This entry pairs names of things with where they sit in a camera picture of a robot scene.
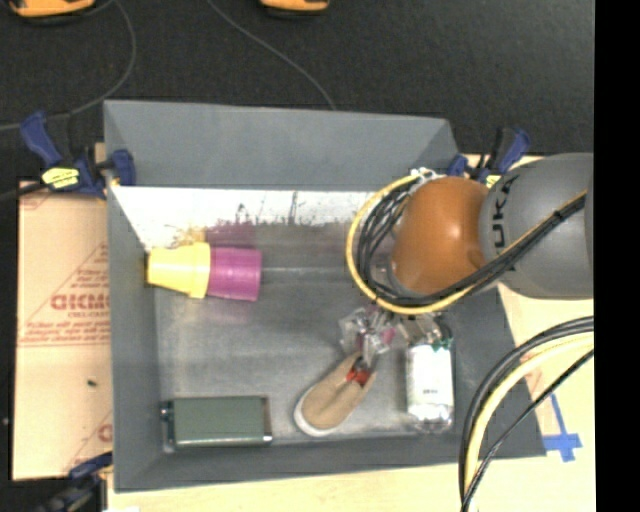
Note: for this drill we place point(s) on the brown cardboard board red print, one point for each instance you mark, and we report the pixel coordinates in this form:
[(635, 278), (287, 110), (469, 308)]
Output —
[(60, 280)]

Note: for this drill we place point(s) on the white packet in clear wrap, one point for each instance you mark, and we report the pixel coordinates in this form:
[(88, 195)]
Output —
[(430, 385)]

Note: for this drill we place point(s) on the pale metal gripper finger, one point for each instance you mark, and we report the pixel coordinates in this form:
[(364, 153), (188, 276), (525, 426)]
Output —
[(374, 345), (356, 325)]

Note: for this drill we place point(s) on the grey metal bin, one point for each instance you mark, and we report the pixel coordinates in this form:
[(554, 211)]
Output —
[(300, 330)]

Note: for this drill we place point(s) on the purple plastic cup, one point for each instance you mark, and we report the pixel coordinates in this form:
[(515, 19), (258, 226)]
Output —
[(236, 274)]

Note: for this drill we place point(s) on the tan toy shoe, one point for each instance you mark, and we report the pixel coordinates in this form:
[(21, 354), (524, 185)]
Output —
[(330, 400)]

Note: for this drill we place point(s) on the yellow plastic cup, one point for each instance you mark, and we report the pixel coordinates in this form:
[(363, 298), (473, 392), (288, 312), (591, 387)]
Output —
[(182, 270)]

